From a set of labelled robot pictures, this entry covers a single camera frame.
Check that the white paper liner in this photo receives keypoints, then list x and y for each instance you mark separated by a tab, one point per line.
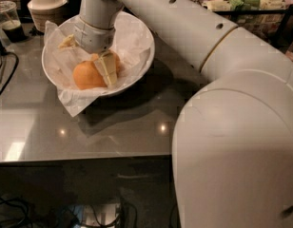
67	67

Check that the orange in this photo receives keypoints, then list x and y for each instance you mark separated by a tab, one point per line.
95	56
86	76

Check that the green packet in basket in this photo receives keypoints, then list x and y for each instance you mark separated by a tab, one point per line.
244	4

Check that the black wire frame basket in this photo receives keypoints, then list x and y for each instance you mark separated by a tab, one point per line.
266	24

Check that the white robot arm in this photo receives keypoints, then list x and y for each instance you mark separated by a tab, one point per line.
232	149

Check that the stack of paper bowls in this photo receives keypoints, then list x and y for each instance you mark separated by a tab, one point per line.
42	11

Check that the plastic cup with drink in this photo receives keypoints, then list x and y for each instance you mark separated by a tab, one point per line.
10	22

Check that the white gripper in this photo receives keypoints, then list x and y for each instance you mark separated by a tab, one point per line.
95	39

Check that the white bowl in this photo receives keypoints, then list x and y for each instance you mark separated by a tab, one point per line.
140	45

